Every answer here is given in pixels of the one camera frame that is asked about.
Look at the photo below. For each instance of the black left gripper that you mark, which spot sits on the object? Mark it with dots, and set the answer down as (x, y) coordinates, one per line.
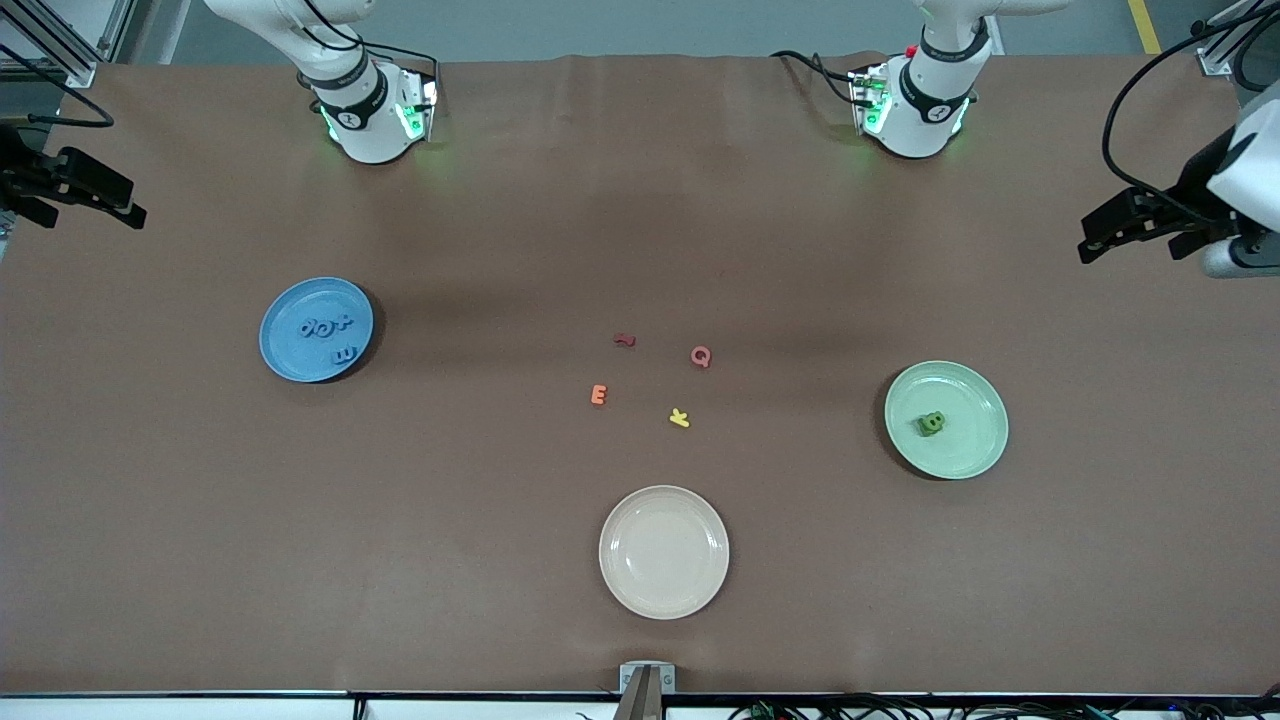
(1192, 187)

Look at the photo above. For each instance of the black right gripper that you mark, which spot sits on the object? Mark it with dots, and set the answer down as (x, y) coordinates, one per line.
(22, 172)

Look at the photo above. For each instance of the green letter B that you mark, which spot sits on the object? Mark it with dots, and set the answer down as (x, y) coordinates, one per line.
(934, 423)

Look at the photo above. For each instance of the blue letter m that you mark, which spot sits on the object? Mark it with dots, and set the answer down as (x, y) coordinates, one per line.
(345, 354)

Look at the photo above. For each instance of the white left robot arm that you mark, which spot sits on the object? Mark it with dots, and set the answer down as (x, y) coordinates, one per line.
(925, 110)

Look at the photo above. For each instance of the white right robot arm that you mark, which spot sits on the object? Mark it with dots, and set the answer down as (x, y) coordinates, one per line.
(370, 120)

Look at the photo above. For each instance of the yellow floor tape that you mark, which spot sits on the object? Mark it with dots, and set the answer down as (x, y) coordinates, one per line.
(1145, 25)

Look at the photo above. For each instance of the blue plate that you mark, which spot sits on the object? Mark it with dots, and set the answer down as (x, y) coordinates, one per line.
(300, 360)

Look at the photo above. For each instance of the green plate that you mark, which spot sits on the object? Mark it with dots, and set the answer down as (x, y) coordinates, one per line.
(970, 440)

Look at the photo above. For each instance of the brown table cover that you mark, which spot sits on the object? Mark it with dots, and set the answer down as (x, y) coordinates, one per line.
(200, 550)

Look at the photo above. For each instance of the pink letter Q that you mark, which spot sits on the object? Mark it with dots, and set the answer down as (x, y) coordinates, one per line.
(693, 356)

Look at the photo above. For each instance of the yellow letter k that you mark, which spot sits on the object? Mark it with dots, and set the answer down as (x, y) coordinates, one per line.
(680, 418)

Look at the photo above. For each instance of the beige plate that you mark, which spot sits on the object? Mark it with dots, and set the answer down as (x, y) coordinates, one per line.
(664, 552)

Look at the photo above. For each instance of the aluminium frame profile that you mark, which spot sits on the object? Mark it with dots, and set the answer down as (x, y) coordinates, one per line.
(75, 72)
(1215, 62)

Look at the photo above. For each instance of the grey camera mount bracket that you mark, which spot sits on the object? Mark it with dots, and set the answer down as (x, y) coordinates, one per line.
(630, 675)

